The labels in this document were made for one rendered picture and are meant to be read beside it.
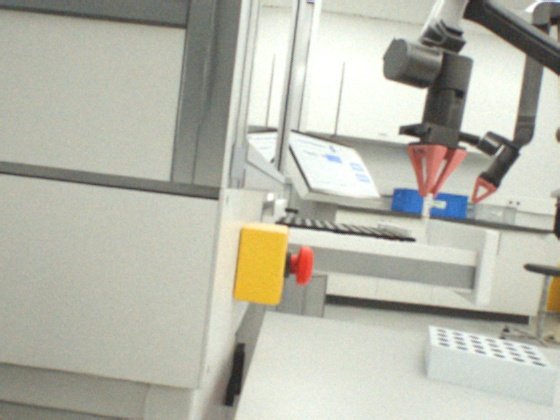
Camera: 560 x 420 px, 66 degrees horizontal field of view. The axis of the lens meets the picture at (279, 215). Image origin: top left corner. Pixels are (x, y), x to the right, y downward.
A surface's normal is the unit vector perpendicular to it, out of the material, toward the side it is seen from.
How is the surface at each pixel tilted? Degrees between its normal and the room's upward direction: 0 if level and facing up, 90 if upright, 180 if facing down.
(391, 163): 90
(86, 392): 90
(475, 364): 90
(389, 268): 90
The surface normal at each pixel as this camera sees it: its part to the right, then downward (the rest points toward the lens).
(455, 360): -0.29, 0.01
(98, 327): -0.04, 0.05
